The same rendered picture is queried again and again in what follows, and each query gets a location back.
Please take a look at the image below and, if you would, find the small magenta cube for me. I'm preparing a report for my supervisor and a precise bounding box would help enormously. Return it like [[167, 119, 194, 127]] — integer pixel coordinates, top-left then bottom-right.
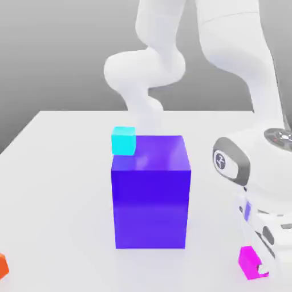
[[238, 245, 270, 281]]

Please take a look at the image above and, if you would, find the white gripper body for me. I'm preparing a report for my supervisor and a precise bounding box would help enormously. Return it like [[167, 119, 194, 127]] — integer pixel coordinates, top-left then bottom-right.
[[236, 193, 277, 270]]

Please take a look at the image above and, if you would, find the small cyan cube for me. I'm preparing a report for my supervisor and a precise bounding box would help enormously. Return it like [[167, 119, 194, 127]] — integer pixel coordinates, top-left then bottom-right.
[[111, 126, 137, 156]]

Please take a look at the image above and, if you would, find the small orange cube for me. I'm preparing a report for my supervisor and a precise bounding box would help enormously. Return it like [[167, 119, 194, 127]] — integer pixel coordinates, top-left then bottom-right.
[[0, 253, 10, 280]]

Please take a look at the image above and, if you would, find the large purple box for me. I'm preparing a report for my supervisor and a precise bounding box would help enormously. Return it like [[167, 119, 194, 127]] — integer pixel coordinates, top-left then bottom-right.
[[111, 135, 192, 250]]

